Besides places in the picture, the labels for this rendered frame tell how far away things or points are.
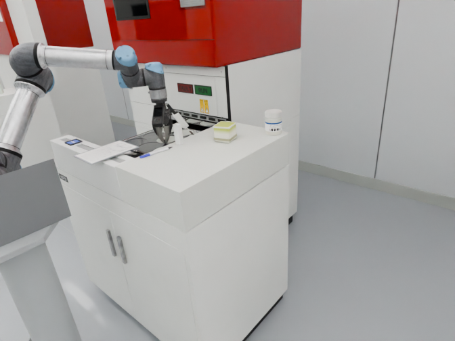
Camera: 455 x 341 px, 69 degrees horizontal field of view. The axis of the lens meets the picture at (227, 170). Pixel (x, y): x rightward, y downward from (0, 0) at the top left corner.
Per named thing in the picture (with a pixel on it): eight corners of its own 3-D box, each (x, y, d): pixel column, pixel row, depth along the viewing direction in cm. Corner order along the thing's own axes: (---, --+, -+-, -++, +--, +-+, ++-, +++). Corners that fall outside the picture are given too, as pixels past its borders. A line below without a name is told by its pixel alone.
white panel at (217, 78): (137, 123, 219) (126, 60, 202) (233, 147, 169) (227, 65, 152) (134, 124, 217) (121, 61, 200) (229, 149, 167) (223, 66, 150)
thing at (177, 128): (185, 139, 141) (181, 108, 136) (191, 141, 139) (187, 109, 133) (174, 143, 137) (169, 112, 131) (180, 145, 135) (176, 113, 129)
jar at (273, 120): (271, 129, 146) (271, 107, 142) (285, 132, 141) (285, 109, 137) (261, 134, 141) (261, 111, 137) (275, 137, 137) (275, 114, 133)
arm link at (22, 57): (-1, 30, 122) (136, 40, 128) (13, 49, 132) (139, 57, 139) (-7, 57, 118) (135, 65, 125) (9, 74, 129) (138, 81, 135)
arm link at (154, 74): (142, 62, 145) (162, 61, 147) (146, 88, 150) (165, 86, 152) (142, 65, 138) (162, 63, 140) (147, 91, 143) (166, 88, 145)
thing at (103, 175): (76, 161, 166) (68, 134, 160) (143, 191, 133) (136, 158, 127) (57, 167, 160) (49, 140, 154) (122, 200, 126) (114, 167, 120)
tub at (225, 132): (221, 136, 142) (220, 120, 139) (237, 137, 139) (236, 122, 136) (213, 142, 136) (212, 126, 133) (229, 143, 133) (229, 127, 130)
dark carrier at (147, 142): (170, 125, 185) (170, 124, 185) (216, 135, 164) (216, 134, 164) (117, 144, 162) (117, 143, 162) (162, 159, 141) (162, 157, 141)
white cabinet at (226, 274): (171, 237, 240) (154, 130, 206) (287, 300, 182) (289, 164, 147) (89, 291, 198) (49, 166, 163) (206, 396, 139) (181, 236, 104)
